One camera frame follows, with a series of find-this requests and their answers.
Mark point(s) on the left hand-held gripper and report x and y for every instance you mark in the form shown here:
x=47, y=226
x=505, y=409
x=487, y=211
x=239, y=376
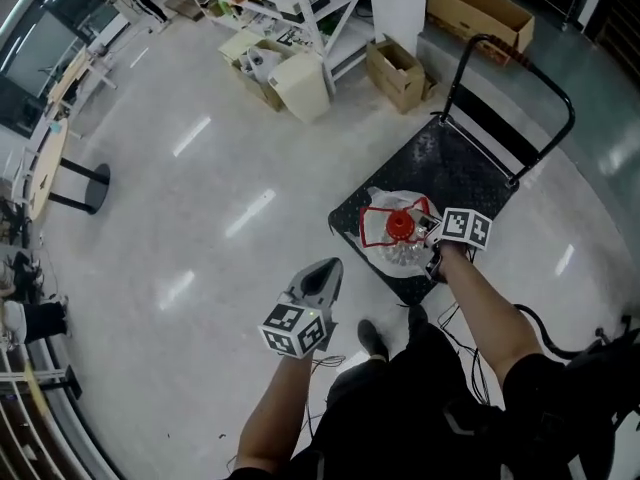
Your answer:
x=292, y=330

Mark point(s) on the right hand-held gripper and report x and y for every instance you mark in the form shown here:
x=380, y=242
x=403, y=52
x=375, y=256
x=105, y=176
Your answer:
x=467, y=228

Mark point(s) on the clear water jug red cap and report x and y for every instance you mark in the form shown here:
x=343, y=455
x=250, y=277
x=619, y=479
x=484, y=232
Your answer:
x=400, y=225

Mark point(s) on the black platform cart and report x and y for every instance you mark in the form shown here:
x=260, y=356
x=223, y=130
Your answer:
x=450, y=168

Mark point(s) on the person's right forearm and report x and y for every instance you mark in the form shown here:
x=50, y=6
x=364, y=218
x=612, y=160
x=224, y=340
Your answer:
x=490, y=313

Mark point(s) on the person's left forearm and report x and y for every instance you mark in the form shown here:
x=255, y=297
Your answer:
x=275, y=418

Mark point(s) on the person's left black shoe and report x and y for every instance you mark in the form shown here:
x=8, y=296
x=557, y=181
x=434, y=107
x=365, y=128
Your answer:
x=372, y=340

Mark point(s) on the person's black shoe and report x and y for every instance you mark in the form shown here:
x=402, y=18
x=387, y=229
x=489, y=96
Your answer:
x=372, y=340
x=417, y=315

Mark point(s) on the person's right black shoe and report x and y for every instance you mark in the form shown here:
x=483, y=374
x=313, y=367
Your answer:
x=417, y=315

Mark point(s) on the person's black clothed body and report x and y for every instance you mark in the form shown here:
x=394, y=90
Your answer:
x=400, y=408

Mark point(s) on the small open cardboard box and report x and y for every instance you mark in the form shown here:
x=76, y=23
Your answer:
x=395, y=78

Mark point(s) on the cream plastic appliance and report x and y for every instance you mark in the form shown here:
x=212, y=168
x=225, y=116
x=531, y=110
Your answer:
x=300, y=88

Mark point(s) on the printed cardboard box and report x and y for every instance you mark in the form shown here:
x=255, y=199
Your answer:
x=265, y=95

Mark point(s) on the large open cardboard box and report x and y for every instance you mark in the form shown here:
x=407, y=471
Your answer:
x=480, y=13

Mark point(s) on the white plastic bag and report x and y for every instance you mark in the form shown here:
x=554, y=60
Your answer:
x=260, y=63

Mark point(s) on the white metal shelf rack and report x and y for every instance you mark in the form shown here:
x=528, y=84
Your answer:
x=312, y=23

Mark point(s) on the dark grey worn equipment pack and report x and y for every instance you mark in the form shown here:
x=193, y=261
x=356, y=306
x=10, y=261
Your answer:
x=595, y=403

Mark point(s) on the pale stacked boxes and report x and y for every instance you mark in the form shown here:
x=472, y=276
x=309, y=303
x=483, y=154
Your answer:
x=240, y=45

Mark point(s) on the brown wooden staircase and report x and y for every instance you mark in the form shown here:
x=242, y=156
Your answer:
x=620, y=23

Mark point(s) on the round wooden table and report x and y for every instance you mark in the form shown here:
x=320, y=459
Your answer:
x=47, y=168

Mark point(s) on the light wooden desk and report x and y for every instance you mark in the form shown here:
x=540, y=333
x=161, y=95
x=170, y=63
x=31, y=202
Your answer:
x=70, y=78

